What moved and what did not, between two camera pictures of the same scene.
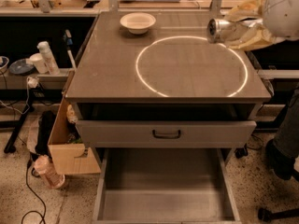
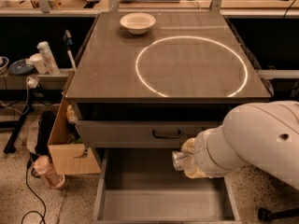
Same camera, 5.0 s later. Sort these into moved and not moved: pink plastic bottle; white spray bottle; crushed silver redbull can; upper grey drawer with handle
Moved: crushed silver redbull can
Not moved: white spray bottle; upper grey drawer with handle; pink plastic bottle
